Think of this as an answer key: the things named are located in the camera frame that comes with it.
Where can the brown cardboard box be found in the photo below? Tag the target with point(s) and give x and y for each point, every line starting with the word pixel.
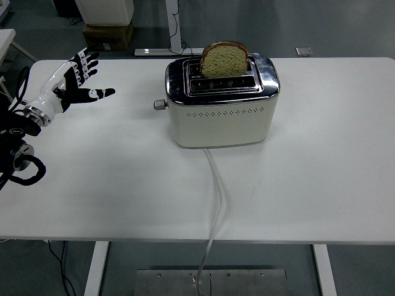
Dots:
pixel 106 38

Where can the white desk stand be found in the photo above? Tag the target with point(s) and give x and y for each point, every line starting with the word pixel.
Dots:
pixel 173 31

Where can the cream toaster with chrome top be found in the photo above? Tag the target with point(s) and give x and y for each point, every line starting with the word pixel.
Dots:
pixel 219 126

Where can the grey metal plate with screws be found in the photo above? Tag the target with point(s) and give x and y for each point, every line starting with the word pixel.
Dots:
pixel 247 283

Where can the white table leg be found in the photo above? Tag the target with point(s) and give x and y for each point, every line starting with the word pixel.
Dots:
pixel 324 271
pixel 96 268

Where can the white cabinet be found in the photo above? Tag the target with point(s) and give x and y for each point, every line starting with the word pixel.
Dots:
pixel 105 12

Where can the brown bread slice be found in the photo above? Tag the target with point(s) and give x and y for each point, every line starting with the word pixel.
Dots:
pixel 223 63

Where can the grey floor socket plate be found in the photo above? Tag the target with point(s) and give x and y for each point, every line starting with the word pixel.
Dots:
pixel 304 51

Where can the grey toaster lever knob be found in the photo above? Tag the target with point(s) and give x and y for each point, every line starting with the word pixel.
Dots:
pixel 159 105

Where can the small white side table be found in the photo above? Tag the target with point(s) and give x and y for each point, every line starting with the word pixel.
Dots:
pixel 6 38

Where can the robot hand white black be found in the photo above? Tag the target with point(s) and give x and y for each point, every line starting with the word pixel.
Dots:
pixel 46 95

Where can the black box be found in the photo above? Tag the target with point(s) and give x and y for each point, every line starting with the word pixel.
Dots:
pixel 64 7

